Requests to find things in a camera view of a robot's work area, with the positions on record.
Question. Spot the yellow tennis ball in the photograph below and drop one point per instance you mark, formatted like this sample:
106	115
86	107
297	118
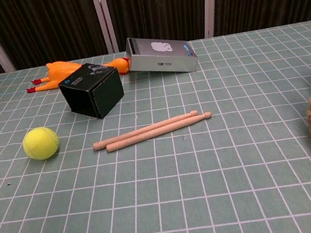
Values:
41	143

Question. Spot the silver earbuds box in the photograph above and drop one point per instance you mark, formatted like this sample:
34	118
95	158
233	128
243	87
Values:
160	56

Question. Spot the black cardboard box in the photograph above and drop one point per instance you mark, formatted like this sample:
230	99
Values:
92	91

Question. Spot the wooden drumstick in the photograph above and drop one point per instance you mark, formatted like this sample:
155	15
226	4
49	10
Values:
145	129
158	132

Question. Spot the green checkered tablecloth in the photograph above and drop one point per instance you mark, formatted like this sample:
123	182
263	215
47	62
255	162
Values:
183	177

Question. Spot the orange rubber chicken toy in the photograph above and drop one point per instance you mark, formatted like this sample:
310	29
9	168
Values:
60	74

